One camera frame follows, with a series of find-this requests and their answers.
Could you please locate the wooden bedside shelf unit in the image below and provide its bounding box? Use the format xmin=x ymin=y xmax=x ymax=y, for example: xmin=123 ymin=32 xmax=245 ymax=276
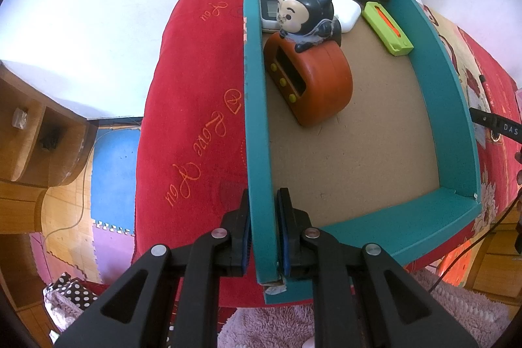
xmin=1 ymin=65 xmax=98 ymax=234

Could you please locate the small clear bag on shelf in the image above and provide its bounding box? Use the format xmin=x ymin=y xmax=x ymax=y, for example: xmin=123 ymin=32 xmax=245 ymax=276
xmin=11 ymin=108 xmax=28 ymax=130

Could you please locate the small ID card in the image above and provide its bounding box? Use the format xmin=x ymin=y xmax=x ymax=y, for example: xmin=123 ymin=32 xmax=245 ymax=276
xmin=473 ymin=124 xmax=487 ymax=149

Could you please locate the pink fluffy rug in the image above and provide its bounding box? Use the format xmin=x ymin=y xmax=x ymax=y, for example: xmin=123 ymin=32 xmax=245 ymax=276
xmin=218 ymin=269 xmax=510 ymax=347

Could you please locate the orange monkey alarm clock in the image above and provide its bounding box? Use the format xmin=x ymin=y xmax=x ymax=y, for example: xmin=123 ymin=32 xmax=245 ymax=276
xmin=264 ymin=0 xmax=353 ymax=127

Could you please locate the black object on shelf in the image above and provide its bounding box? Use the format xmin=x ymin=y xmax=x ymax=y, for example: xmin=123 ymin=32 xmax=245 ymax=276
xmin=39 ymin=127 xmax=61 ymax=152

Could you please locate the black cable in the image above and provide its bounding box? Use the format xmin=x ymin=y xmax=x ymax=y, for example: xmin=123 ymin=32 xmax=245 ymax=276
xmin=427 ymin=188 xmax=522 ymax=296

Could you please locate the lime green utility knife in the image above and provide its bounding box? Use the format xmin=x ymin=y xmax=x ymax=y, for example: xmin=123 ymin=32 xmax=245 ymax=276
xmin=362 ymin=2 xmax=414 ymax=56

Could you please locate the white earbuds case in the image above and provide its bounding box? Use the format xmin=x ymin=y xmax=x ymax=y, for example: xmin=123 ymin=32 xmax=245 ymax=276
xmin=332 ymin=0 xmax=362 ymax=34

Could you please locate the blue foam floor mat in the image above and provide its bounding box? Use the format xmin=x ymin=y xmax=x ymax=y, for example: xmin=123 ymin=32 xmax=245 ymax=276
xmin=90 ymin=127 xmax=141 ymax=235

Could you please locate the teal cardboard tray box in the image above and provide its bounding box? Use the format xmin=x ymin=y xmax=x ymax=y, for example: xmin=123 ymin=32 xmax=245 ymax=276
xmin=243 ymin=0 xmax=481 ymax=305

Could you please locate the polka dot gift bag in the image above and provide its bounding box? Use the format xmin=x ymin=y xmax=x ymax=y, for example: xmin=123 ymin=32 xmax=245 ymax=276
xmin=42 ymin=272 xmax=98 ymax=331

